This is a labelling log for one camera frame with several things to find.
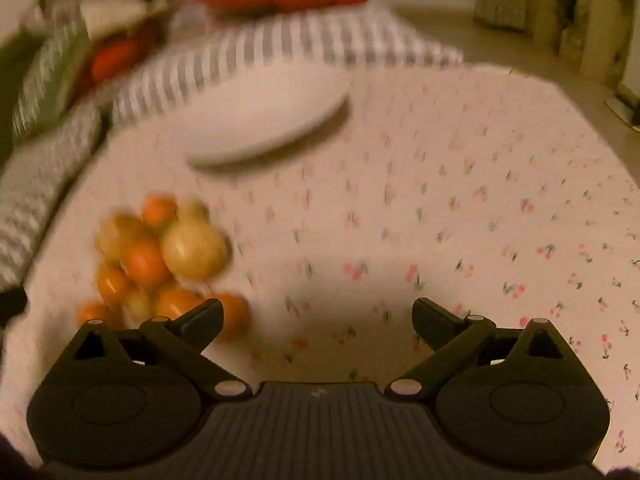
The cherry print sheet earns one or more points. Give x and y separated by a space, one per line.
450 210

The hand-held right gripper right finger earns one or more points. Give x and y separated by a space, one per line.
430 322

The olive green sofa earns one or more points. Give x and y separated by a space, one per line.
7 110

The green snowflake cushion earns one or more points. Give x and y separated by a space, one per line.
50 70

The wooden shelf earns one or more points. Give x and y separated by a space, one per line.
580 20

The plain orange plush cushion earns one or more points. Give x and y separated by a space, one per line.
112 57

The small yellow-green pear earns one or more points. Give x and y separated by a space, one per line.
194 210

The grey checked quilt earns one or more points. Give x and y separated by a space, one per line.
35 185

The white ribbed plate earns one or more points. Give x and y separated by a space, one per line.
260 110

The grey checked pillow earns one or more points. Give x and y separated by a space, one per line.
300 40

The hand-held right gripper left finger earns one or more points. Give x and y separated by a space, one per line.
202 320

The floral cloth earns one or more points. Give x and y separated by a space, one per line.
125 10

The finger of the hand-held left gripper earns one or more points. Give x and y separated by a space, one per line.
12 305

